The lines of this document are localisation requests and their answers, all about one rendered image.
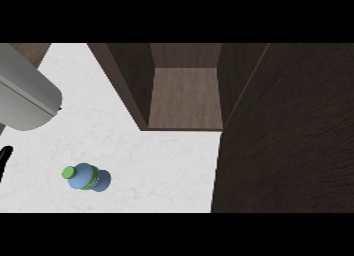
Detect blue water bottle green cap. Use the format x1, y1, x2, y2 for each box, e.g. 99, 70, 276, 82
60, 162, 112, 193

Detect pale grey rounded appliance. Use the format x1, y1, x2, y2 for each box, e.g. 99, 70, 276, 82
0, 43, 63, 132

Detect open dark wooden cabinet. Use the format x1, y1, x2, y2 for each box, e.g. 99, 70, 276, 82
87, 43, 270, 132

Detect dark wooden cabinet door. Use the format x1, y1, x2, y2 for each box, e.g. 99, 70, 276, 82
209, 43, 354, 214

